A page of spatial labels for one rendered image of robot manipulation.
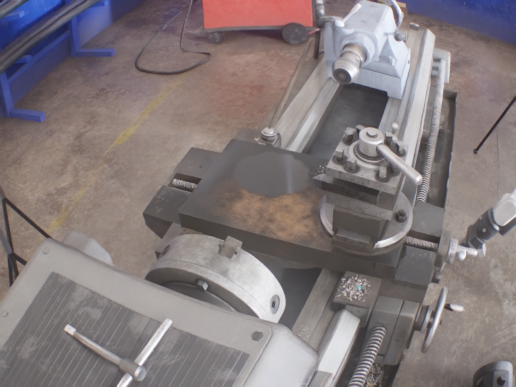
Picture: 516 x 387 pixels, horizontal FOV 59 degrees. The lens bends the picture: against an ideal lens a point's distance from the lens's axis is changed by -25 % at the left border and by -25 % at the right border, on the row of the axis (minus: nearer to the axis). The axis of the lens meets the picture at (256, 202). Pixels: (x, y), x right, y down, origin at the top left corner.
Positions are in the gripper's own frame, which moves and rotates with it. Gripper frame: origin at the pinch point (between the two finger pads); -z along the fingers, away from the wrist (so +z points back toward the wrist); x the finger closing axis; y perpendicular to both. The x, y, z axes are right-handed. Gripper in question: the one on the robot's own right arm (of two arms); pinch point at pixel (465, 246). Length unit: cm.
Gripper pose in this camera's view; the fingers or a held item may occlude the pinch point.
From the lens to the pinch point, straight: 179.5
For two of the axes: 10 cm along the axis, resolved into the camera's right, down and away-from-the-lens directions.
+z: 4.2, -5.3, -7.4
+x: 3.9, -6.4, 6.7
